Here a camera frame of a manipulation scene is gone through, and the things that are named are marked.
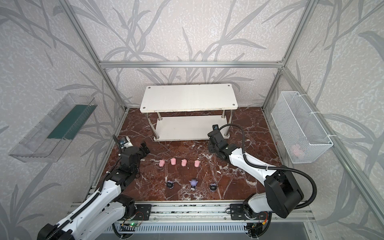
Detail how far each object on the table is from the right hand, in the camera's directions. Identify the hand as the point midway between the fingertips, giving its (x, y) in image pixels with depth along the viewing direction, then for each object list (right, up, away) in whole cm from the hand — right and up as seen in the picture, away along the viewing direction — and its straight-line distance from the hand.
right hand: (214, 138), depth 89 cm
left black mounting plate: (-37, -35, -15) cm, 53 cm away
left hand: (-41, 0, -6) cm, 42 cm away
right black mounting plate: (+10, -35, -15) cm, 40 cm away
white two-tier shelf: (-17, +16, +8) cm, 25 cm away
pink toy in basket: (+40, -4, -15) cm, 43 cm away
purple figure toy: (-12, -23, -8) cm, 28 cm away
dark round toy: (-25, -24, -10) cm, 36 cm away
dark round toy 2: (-2, -25, -10) cm, 27 cm away
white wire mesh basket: (+35, +4, -28) cm, 44 cm away
